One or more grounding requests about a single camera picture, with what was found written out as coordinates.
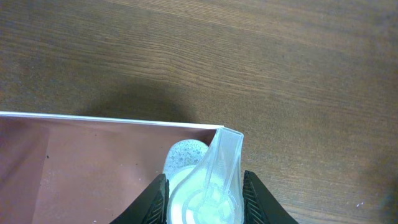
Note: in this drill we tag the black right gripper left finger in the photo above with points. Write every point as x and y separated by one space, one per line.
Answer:
150 207

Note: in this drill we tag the pink cardboard box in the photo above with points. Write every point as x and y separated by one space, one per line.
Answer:
78 169

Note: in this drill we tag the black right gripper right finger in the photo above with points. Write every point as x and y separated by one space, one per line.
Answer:
260 206

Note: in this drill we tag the clear soap pump bottle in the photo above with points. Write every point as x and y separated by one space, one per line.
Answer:
205 180

